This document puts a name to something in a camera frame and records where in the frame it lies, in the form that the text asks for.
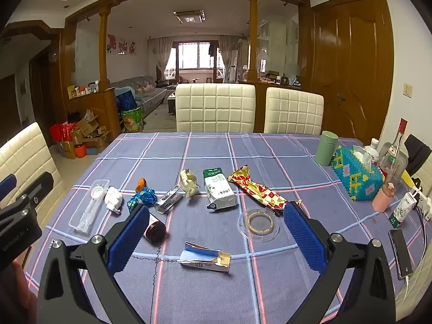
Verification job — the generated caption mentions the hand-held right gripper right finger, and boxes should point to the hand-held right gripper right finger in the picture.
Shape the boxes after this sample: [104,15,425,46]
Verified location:
[283,201,397,324]

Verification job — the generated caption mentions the patterned curtain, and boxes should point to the patterned curtain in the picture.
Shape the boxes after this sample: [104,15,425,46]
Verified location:
[219,35,234,83]
[148,37,174,82]

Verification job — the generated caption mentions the wooden pillar counter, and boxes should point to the wooden pillar counter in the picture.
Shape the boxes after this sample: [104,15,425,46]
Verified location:
[64,5,122,139]

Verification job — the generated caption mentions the colourful printed bag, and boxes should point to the colourful printed bag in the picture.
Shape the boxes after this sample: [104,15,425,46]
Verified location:
[121,106,144,133]

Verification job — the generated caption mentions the ceiling lamp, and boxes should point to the ceiling lamp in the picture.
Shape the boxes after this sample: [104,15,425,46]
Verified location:
[173,10,206,24]

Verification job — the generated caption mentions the pile of cardboard boxes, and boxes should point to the pile of cardboard boxes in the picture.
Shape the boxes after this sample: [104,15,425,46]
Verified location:
[61,115,112,160]

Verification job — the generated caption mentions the green cup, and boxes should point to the green cup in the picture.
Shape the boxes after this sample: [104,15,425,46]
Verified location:
[315,130,339,167]

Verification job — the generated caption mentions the blue bag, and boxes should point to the blue bag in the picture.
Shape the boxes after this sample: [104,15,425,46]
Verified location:
[116,88,137,110]

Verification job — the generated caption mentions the white power strip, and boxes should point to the white power strip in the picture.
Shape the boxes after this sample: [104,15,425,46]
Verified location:
[410,179,432,221]

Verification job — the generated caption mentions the clear plastic tray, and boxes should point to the clear plastic tray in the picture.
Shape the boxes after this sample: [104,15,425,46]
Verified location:
[68,179,110,235]

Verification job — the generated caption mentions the grey sofa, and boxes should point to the grey sofa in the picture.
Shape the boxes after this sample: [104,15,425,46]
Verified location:
[110,75,171,119]

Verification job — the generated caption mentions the blue white carton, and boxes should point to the blue white carton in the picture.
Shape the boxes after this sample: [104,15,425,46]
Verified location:
[178,241,232,273]

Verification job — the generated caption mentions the clear glass liquor bottle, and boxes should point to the clear glass liquor bottle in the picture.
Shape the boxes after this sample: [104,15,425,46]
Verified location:
[378,118,409,184]

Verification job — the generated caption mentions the pink bottle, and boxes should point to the pink bottle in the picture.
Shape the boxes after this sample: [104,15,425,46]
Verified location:
[372,182,396,212]

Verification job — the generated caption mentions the green white small box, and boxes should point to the green white small box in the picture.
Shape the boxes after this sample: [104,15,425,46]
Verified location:
[389,192,416,227]

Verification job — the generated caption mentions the crumpled cream wrapper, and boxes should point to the crumpled cream wrapper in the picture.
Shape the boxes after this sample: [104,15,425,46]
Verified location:
[180,169,200,198]

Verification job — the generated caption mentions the window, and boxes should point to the window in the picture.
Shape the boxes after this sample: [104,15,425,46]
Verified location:
[177,42,212,70]

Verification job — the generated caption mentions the white standing air conditioner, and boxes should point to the white standing air conditioner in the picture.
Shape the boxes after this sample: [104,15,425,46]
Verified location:
[230,49,241,83]

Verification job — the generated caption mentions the small brown glass bottle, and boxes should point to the small brown glass bottle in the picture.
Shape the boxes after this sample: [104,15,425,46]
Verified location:
[143,213,167,244]

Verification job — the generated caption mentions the clear lid with gold ring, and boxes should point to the clear lid with gold ring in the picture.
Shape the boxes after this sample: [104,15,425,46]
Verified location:
[237,207,281,242]

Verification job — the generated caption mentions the wooden door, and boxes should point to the wooden door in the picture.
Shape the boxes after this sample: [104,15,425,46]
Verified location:
[310,0,395,146]

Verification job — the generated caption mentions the green white drink pouch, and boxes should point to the green white drink pouch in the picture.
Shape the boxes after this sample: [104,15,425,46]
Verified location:
[202,167,238,212]

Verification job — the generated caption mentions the white charging cable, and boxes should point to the white charging cable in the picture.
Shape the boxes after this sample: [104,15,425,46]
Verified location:
[395,275,414,308]

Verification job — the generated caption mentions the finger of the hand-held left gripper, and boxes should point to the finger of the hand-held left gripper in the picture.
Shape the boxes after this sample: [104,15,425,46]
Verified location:
[0,174,17,196]
[15,171,55,210]

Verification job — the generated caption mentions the teal beaded tissue box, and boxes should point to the teal beaded tissue box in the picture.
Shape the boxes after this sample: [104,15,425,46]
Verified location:
[331,144,383,201]

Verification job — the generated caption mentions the blue checked tablecloth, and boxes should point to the blue checked tablecloth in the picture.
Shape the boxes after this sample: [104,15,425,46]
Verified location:
[25,131,432,324]

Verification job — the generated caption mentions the row of bottles and boxes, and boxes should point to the row of bottles and boxes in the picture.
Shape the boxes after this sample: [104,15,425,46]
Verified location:
[67,80,101,99]

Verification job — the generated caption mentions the red shopping bags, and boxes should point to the red shopping bags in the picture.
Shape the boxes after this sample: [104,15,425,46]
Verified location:
[50,121,79,143]

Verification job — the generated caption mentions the white capped bottle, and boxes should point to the white capped bottle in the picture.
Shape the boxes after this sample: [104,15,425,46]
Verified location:
[363,138,380,166]

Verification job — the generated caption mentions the red gold snack wrapper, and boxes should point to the red gold snack wrapper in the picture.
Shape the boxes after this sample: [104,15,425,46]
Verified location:
[228,165,302,217]

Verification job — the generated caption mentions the silver blister pack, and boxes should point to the silver blister pack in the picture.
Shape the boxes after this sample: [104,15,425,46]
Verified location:
[154,184,183,214]

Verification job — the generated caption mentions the white tissue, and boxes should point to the white tissue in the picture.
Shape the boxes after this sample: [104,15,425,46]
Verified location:
[104,186,123,214]

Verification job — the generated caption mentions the cream quilted dining chair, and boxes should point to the cream quilted dining chair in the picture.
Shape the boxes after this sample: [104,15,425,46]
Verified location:
[175,84,256,133]
[264,87,325,136]
[0,121,61,217]

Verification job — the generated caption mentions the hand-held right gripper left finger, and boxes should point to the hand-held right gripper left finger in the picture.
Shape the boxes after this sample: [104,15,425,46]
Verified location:
[35,204,151,324]

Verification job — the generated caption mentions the black smartphone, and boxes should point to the black smartphone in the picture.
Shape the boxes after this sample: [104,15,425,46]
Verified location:
[388,229,414,279]

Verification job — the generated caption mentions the crumpled blue wrapper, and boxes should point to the crumpled blue wrapper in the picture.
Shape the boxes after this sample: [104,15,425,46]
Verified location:
[127,187,157,214]

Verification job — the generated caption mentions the black bag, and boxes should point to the black bag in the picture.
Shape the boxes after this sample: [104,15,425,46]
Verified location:
[404,134,432,176]

